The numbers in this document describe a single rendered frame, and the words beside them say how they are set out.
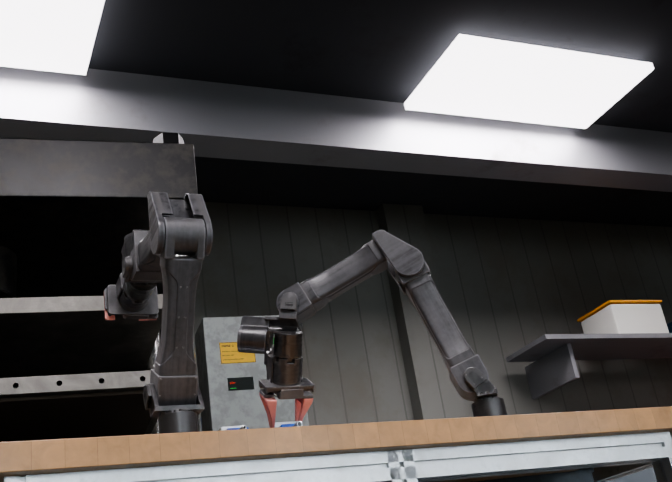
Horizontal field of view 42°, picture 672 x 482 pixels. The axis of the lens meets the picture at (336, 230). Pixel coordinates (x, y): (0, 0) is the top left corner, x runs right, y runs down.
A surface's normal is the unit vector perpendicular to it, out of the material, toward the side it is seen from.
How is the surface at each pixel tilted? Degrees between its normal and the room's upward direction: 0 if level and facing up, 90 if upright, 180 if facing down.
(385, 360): 90
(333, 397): 90
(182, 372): 119
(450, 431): 90
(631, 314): 90
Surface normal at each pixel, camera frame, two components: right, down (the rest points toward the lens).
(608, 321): -0.92, -0.03
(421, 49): 0.14, 0.90
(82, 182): 0.29, -0.44
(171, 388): 0.40, 0.06
